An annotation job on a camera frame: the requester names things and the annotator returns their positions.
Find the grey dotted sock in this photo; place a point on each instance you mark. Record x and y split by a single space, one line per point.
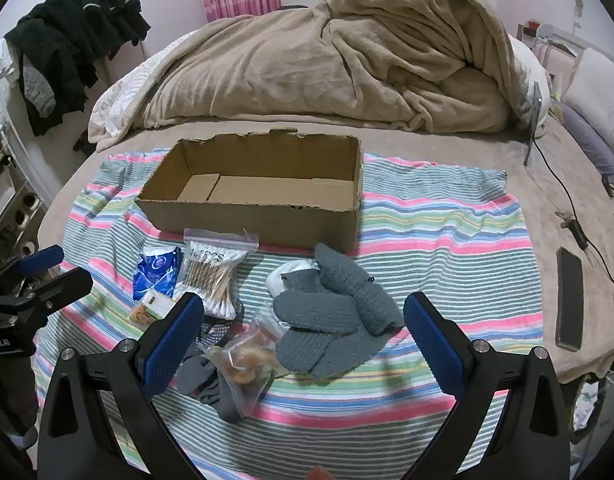
207 385

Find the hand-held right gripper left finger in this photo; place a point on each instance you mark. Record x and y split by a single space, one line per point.
169 345

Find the clear plastic snack bag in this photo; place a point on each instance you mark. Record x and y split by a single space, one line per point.
242 360

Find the striped towel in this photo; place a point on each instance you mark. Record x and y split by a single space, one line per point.
437 260

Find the black smartphone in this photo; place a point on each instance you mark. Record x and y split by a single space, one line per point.
570 300

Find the black power adapter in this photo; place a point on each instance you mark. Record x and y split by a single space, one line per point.
579 232

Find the white sock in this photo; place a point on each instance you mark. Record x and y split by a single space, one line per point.
287 280

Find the brown cardboard box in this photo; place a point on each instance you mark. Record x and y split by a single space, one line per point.
267 210

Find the white floral quilt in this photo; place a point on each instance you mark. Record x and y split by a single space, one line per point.
122 105

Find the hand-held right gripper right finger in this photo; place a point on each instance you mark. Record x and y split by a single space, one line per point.
434 341

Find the grey quilted garment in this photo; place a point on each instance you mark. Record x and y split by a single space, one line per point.
39 90

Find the bed with brown sheet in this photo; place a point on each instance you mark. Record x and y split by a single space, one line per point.
537 195

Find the blue plastic packet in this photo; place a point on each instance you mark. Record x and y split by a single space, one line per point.
154 270

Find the small white orange box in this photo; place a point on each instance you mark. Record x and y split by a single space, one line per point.
149 310

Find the grey knitted sock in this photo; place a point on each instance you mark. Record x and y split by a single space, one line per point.
317 340
357 290

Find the beige fleece blanket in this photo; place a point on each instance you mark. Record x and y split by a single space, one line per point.
312 70

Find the white pillow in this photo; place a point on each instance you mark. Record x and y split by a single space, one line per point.
599 85

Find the grey pillow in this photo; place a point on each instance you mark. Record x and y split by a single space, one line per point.
594 145

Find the clear bag of cotton swabs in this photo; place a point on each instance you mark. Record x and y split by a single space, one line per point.
209 272

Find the white headboard shelf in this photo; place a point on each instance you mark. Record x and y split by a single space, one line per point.
552 35

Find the metal storage rack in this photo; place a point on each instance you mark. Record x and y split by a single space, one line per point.
12 210

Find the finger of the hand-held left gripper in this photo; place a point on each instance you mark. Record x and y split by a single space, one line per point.
39 259
62 284

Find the pile of black clothes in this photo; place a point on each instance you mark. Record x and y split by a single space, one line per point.
72 35

